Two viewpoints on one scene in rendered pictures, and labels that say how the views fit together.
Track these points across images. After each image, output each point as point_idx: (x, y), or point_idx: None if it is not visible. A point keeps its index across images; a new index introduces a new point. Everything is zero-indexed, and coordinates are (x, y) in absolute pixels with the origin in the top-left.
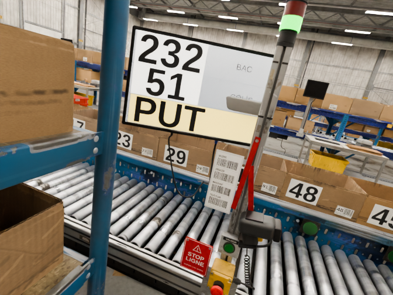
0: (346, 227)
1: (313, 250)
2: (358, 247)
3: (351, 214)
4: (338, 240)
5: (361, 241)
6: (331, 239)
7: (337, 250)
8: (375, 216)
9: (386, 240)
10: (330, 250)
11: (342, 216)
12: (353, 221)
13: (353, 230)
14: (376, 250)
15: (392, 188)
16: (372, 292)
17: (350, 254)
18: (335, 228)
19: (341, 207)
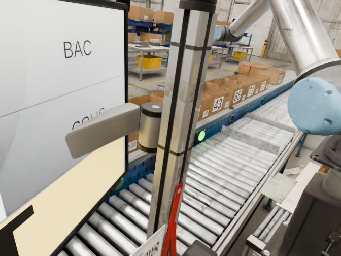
0: (140, 158)
1: (133, 200)
2: (146, 166)
3: (135, 144)
4: (135, 172)
5: (147, 159)
6: (130, 176)
7: (140, 181)
8: None
9: None
10: (138, 186)
11: (130, 150)
12: (137, 148)
13: (144, 157)
14: (156, 158)
15: (134, 98)
16: (183, 196)
17: (143, 175)
18: (133, 166)
19: (128, 144)
